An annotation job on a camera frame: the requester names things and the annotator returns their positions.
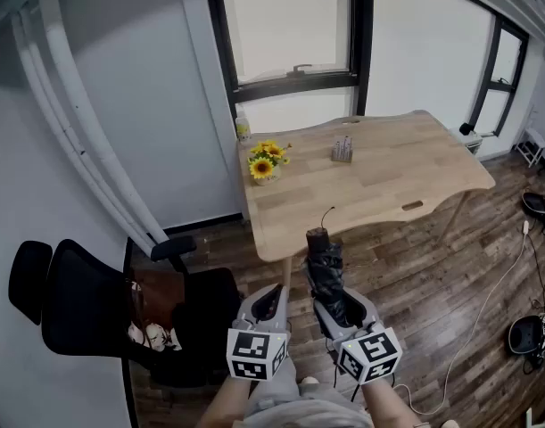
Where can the narrow black window frame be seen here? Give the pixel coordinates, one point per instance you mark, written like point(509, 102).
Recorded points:
point(490, 83)

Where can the person's right forearm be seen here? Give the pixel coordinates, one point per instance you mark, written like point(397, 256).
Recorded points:
point(388, 406)

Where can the brown bag with floral cloth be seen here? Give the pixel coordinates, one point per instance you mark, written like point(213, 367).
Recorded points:
point(158, 297)

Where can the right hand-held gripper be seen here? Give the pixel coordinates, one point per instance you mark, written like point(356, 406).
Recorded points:
point(370, 355)

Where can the small black device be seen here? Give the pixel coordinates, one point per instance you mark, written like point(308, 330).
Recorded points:
point(466, 128)

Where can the black round case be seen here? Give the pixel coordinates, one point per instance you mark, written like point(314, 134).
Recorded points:
point(536, 203)
point(524, 337)

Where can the light wooden table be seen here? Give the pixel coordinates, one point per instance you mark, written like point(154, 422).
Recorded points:
point(388, 181)

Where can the white bottle with yellow label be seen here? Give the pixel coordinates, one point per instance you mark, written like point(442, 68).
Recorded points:
point(242, 129)

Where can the person's grey clothing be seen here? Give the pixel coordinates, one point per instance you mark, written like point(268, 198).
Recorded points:
point(294, 404)

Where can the black office chair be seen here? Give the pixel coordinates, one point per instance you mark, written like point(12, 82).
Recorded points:
point(76, 301)

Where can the low white cabinet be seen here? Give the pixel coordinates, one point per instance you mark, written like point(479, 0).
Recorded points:
point(470, 143)

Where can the thick white pipe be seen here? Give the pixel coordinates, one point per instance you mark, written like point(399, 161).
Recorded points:
point(89, 118)

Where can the black umbrella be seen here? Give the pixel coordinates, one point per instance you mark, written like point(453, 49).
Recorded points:
point(326, 270)

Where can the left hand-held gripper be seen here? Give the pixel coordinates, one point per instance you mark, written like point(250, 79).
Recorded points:
point(252, 350)

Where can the sunflower bouquet in white pot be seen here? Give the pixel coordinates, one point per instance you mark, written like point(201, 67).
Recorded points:
point(263, 167)

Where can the white step stool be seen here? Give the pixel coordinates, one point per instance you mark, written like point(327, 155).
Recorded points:
point(533, 143)

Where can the person's left forearm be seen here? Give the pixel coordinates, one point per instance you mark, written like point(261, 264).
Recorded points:
point(225, 401)

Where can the thin white pipe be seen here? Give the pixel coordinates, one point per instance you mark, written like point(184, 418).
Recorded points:
point(58, 123)

